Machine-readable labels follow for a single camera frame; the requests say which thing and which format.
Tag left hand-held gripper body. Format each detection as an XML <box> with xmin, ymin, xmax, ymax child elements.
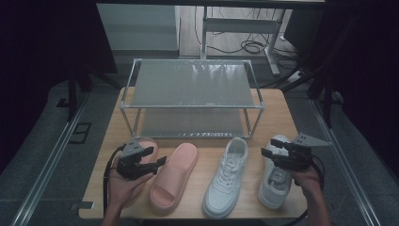
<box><xmin>116</xmin><ymin>138</ymin><xmax>158</xmax><ymax>182</ymax></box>

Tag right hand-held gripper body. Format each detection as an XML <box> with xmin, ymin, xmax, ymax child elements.
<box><xmin>272</xmin><ymin>132</ymin><xmax>332</xmax><ymax>173</ymax></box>

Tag pink slipper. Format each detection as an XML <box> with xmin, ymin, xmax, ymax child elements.
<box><xmin>149</xmin><ymin>142</ymin><xmax>200</xmax><ymax>213</ymax></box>
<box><xmin>123</xmin><ymin>137</ymin><xmax>160</xmax><ymax>209</ymax></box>

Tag white sneaker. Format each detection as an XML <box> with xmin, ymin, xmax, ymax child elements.
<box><xmin>201</xmin><ymin>137</ymin><xmax>249</xmax><ymax>219</ymax></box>
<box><xmin>258</xmin><ymin>135</ymin><xmax>295</xmax><ymax>210</ymax></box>

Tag grey metal shoe rack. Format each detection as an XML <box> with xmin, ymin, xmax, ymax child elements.
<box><xmin>119</xmin><ymin>57</ymin><xmax>266</xmax><ymax>140</ymax></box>

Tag person's right hand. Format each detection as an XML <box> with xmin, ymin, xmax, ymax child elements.
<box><xmin>291</xmin><ymin>167</ymin><xmax>322</xmax><ymax>193</ymax></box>

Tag person's left hand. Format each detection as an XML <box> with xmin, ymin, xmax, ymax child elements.
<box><xmin>106</xmin><ymin>155</ymin><xmax>155</xmax><ymax>211</ymax></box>

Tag black metal stand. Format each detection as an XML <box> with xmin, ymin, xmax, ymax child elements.
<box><xmin>259</xmin><ymin>60</ymin><xmax>343</xmax><ymax>130</ymax></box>
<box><xmin>56</xmin><ymin>56</ymin><xmax>124</xmax><ymax>123</ymax></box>

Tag white power strip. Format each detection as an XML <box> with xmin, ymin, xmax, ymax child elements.
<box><xmin>286</xmin><ymin>70</ymin><xmax>307</xmax><ymax>85</ymax></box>

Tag dark computer case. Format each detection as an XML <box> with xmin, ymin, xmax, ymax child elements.
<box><xmin>283</xmin><ymin>8</ymin><xmax>325</xmax><ymax>58</ymax></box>

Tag white cabinet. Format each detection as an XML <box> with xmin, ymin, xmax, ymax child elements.
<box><xmin>96</xmin><ymin>3</ymin><xmax>181</xmax><ymax>52</ymax></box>

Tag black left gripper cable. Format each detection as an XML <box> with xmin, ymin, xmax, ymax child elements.
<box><xmin>103</xmin><ymin>145</ymin><xmax>127</xmax><ymax>215</ymax></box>

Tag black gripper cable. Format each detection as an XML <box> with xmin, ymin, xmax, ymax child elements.
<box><xmin>281</xmin><ymin>153</ymin><xmax>327</xmax><ymax>226</ymax></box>
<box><xmin>103</xmin><ymin>145</ymin><xmax>127</xmax><ymax>215</ymax></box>

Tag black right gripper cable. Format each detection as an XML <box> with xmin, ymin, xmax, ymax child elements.
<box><xmin>281</xmin><ymin>153</ymin><xmax>327</xmax><ymax>226</ymax></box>

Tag aluminium floor rail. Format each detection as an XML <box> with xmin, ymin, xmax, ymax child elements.
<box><xmin>9</xmin><ymin>93</ymin><xmax>91</xmax><ymax>226</ymax></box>
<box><xmin>308</xmin><ymin>98</ymin><xmax>383</xmax><ymax>226</ymax></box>

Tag black floor bracket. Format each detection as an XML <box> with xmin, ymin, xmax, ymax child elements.
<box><xmin>68</xmin><ymin>121</ymin><xmax>93</xmax><ymax>146</ymax></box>

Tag black floor cables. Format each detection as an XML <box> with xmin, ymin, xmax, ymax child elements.
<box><xmin>193</xmin><ymin>6</ymin><xmax>299</xmax><ymax>61</ymax></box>

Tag white desk frame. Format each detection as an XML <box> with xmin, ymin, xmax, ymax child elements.
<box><xmin>200</xmin><ymin>6</ymin><xmax>282</xmax><ymax>77</ymax></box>

